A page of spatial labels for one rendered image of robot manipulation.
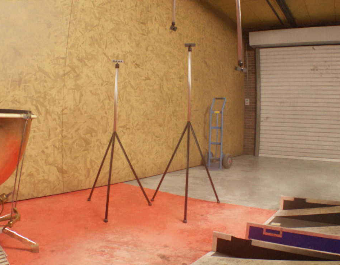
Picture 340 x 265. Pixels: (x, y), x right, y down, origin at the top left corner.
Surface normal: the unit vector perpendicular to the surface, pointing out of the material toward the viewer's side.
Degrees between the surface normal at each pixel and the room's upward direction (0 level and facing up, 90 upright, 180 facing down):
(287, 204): 90
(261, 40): 90
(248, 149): 90
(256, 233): 90
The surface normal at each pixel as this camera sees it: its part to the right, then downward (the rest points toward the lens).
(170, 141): 0.80, 0.04
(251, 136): -0.59, 0.01
